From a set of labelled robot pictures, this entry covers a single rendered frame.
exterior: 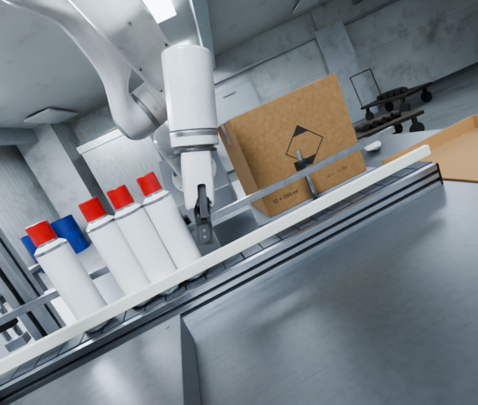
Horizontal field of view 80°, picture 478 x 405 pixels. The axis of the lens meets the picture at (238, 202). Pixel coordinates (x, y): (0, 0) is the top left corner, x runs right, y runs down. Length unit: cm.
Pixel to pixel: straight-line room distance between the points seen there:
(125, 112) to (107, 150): 661
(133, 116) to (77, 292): 49
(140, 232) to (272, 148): 39
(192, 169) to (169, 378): 29
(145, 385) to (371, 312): 27
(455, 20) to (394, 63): 189
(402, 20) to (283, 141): 941
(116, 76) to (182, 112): 38
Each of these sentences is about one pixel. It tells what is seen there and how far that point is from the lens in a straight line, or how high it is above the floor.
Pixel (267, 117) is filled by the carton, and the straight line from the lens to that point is 74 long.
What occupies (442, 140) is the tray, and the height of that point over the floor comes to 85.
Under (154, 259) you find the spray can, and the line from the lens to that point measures 52.
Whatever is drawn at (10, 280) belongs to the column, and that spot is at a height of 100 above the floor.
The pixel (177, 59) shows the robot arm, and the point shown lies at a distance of 50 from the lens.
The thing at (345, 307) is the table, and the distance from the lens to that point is 42.
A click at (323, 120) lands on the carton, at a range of 79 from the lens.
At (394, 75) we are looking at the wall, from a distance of 975.
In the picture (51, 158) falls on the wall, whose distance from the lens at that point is 856.
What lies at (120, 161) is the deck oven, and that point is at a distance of 738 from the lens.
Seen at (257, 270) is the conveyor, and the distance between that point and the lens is 52.
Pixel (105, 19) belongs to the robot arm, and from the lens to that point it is 54.
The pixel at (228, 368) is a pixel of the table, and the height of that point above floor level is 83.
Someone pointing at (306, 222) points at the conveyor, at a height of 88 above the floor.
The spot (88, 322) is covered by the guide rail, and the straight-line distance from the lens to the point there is 56.
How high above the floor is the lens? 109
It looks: 13 degrees down
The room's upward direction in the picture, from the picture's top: 24 degrees counter-clockwise
